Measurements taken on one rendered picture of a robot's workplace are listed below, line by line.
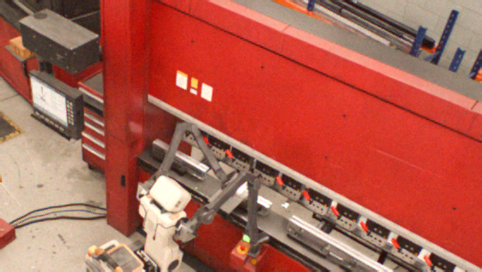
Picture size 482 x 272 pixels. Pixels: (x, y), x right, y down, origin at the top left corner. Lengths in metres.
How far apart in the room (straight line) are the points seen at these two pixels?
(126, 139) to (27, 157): 1.79
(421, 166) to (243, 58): 1.19
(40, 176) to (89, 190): 0.50
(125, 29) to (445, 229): 2.25
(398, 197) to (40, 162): 3.52
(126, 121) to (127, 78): 0.37
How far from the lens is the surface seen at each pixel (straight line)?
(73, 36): 3.96
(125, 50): 4.02
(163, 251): 3.97
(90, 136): 5.43
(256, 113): 3.81
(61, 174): 5.80
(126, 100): 4.23
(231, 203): 4.15
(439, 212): 3.59
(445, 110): 3.24
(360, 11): 5.83
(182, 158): 4.49
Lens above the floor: 3.93
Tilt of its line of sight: 42 degrees down
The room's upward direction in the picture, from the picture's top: 6 degrees clockwise
